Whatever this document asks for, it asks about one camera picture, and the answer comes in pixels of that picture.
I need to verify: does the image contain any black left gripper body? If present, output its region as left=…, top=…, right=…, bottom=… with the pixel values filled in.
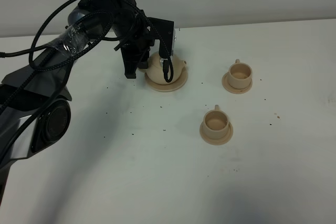
left=112, top=8, right=155, bottom=51

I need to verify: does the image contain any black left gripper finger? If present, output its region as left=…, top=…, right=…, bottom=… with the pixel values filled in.
left=121, top=46, right=139, bottom=79
left=138, top=47, right=150, bottom=69

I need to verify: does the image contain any beige ceramic teapot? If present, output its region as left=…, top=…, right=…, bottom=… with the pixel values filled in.
left=139, top=51, right=188, bottom=86

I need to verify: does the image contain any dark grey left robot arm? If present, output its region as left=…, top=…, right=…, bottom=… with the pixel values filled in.
left=1, top=0, right=154, bottom=189

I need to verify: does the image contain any beige teapot saucer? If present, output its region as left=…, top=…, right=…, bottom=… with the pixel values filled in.
left=144, top=67, right=188, bottom=92

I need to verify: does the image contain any beige far cup saucer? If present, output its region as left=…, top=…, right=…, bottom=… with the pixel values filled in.
left=222, top=73, right=253, bottom=94

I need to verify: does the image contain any beige cup saucer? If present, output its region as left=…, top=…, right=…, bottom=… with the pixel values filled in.
left=199, top=123, right=234, bottom=145
left=222, top=73, right=253, bottom=94

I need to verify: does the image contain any beige near teacup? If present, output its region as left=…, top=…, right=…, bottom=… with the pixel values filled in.
left=202, top=105, right=230, bottom=139

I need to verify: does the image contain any beige teacup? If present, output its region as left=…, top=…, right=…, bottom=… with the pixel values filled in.
left=202, top=105, right=230, bottom=139
left=227, top=59, right=253, bottom=89

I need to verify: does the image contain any beige far teacup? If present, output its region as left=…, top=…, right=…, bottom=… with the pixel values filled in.
left=227, top=59, right=253, bottom=89

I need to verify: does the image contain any beige near cup saucer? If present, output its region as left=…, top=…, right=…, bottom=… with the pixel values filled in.
left=199, top=123, right=234, bottom=145

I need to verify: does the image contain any black braided cable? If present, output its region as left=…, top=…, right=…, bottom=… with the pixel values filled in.
left=0, top=0, right=174, bottom=114

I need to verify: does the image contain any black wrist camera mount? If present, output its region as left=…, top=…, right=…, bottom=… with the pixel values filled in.
left=147, top=17, right=175, bottom=59

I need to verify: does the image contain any black smooth cable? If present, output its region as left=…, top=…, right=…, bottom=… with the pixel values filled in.
left=0, top=10, right=148, bottom=172

